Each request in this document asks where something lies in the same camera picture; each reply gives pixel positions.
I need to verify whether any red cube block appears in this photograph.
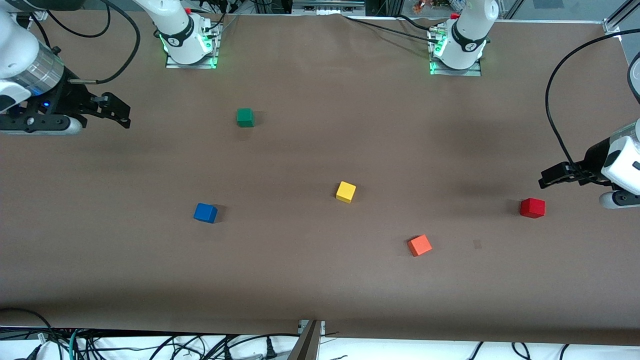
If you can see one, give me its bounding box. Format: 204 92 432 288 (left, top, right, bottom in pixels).
519 197 546 219

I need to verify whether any blue cube block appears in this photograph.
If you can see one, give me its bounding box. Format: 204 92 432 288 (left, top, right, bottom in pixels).
193 202 219 224

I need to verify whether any orange cube block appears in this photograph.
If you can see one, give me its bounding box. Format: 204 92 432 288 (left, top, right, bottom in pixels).
407 234 433 257

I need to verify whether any yellow cube block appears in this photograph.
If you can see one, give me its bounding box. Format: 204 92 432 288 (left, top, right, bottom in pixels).
335 181 357 204

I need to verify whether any brown support beam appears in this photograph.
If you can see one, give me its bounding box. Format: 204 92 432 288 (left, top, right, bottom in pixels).
286 320 322 360

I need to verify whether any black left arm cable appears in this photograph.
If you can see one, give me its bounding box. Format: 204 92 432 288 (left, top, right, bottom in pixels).
544 27 640 177

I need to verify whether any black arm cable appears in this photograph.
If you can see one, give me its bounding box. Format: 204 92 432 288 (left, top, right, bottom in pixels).
44 0 142 85
544 27 640 177

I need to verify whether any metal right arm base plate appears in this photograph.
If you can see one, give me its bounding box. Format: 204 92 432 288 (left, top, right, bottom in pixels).
165 19 222 70

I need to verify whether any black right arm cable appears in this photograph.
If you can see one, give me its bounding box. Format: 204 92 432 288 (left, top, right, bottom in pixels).
44 0 142 85

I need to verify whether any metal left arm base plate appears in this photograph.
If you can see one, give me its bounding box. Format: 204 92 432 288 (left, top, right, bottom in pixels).
428 26 484 77

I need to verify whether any aluminium frame corner profile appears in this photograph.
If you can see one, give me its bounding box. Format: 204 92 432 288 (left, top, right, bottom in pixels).
602 0 640 37

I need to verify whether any black looped floor cable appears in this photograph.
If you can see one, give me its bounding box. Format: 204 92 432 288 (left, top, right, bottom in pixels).
0 307 57 343

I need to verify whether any black base power cable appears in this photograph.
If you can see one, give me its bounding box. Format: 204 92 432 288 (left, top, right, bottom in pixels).
342 14 443 43

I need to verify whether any grey aluminium frame rail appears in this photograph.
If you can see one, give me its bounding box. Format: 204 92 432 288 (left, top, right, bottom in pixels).
292 0 367 17

